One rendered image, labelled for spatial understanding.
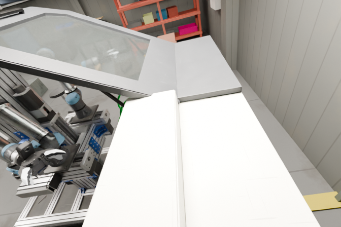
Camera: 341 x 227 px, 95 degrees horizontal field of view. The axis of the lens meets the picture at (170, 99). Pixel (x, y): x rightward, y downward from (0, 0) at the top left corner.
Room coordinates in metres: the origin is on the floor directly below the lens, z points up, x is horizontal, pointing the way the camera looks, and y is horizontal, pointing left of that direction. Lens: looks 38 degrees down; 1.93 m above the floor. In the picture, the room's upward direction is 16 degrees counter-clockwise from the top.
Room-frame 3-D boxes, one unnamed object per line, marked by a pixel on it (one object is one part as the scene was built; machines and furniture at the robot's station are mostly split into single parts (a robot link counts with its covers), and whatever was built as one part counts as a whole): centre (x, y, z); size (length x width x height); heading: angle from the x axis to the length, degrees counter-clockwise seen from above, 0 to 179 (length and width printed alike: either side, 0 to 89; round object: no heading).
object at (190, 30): (5.52, -0.42, 1.17); 2.48 x 0.66 x 2.33; 83
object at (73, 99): (1.33, 0.88, 1.20); 0.13 x 0.12 x 0.14; 18
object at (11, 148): (0.58, 0.80, 1.43); 0.11 x 0.08 x 0.09; 57
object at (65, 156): (0.84, 0.94, 1.09); 0.15 x 0.15 x 0.10
